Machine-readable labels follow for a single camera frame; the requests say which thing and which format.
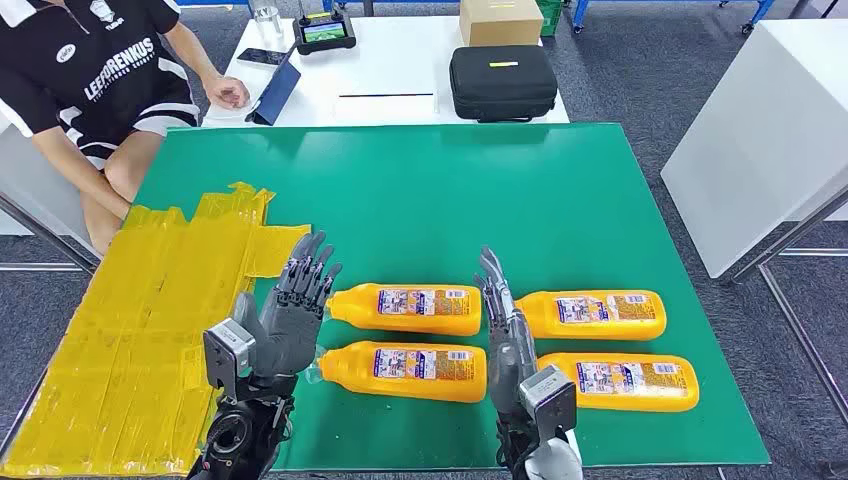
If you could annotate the grey metal table frame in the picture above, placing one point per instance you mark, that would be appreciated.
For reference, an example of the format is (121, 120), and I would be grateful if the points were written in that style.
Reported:
(815, 252)

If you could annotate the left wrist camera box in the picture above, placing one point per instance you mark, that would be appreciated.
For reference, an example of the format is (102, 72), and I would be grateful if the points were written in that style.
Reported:
(225, 358)

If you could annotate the green table mat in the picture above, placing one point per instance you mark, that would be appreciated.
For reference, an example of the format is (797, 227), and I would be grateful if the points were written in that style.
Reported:
(430, 212)

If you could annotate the blue metal rack beam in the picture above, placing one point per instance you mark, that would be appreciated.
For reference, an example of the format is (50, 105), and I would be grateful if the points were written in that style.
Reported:
(397, 2)

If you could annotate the person's left forearm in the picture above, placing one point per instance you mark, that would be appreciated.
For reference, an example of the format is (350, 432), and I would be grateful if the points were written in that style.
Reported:
(195, 56)

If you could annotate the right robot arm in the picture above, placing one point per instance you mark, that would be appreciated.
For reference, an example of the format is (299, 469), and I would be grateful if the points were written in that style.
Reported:
(550, 460)

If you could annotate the white side table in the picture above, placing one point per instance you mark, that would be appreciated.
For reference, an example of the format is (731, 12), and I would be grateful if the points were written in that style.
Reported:
(762, 132)

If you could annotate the person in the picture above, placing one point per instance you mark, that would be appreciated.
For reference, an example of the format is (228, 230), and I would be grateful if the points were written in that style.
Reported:
(99, 73)

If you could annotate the yellow taped plastic sheet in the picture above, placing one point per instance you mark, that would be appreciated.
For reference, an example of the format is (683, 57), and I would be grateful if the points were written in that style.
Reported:
(132, 331)

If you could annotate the person's right forearm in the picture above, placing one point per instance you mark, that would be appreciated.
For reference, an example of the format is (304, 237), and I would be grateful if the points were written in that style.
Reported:
(79, 172)

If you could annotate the clear drinking glass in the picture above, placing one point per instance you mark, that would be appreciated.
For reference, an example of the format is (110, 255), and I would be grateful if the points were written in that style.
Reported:
(267, 26)

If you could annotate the green plastic crate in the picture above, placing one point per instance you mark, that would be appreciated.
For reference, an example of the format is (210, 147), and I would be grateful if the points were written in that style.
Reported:
(550, 16)

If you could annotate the black smartphone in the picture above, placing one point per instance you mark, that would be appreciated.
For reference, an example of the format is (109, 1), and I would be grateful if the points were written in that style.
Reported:
(262, 56)

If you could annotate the black controller with screen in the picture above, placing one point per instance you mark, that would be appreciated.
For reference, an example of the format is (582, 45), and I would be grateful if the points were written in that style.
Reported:
(324, 33)

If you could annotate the brown cardboard box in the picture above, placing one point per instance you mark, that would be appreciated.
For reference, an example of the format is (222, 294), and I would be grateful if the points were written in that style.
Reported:
(500, 23)

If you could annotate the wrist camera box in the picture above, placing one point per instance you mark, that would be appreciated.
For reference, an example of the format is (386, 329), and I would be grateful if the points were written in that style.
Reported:
(225, 358)
(550, 401)

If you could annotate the grey metal bench frame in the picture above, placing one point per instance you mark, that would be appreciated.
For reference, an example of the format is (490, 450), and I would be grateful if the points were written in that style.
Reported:
(40, 267)

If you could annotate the dark blue tablet folder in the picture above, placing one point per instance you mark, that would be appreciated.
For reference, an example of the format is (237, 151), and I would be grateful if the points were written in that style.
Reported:
(278, 93)

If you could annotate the white bench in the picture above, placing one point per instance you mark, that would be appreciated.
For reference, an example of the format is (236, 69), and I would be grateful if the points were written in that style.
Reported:
(26, 172)

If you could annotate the person's left hand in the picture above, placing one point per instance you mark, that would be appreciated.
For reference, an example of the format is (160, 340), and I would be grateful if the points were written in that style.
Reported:
(228, 93)

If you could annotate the blue metal cart frame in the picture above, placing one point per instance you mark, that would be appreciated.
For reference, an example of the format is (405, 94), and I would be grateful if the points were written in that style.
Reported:
(662, 3)

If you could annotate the black zip case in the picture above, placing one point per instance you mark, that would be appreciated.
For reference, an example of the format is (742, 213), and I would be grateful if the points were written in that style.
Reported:
(503, 86)

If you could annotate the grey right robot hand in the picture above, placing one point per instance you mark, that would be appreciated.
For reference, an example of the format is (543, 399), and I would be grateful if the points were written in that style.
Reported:
(513, 358)

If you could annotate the white desk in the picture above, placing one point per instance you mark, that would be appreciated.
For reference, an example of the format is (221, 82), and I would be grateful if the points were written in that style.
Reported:
(397, 60)

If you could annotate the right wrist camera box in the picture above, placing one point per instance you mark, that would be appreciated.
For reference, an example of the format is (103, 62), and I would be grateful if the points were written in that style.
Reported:
(550, 401)

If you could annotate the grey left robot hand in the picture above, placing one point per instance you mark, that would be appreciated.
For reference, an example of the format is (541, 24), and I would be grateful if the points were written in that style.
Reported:
(288, 331)

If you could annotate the orange detergent bottle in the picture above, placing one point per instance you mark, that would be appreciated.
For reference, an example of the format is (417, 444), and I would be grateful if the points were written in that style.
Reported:
(596, 330)
(358, 308)
(351, 371)
(623, 402)

